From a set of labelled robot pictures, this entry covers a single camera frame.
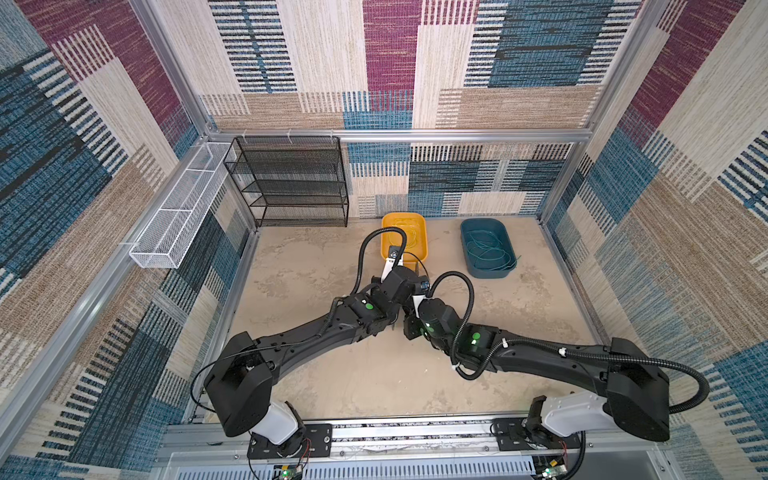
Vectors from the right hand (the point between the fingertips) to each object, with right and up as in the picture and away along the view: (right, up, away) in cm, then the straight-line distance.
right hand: (405, 308), depth 80 cm
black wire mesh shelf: (-40, +40, +31) cm, 64 cm away
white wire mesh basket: (-70, +17, +8) cm, 73 cm away
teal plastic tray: (+36, +23, +32) cm, 53 cm away
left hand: (-1, +8, +2) cm, 9 cm away
